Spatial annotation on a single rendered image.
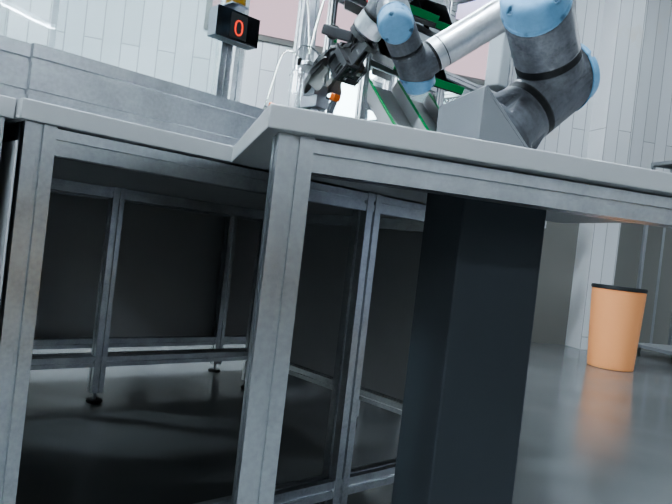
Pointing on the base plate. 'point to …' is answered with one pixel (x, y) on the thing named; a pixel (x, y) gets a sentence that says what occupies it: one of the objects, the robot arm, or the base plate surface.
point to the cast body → (315, 99)
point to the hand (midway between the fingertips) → (314, 89)
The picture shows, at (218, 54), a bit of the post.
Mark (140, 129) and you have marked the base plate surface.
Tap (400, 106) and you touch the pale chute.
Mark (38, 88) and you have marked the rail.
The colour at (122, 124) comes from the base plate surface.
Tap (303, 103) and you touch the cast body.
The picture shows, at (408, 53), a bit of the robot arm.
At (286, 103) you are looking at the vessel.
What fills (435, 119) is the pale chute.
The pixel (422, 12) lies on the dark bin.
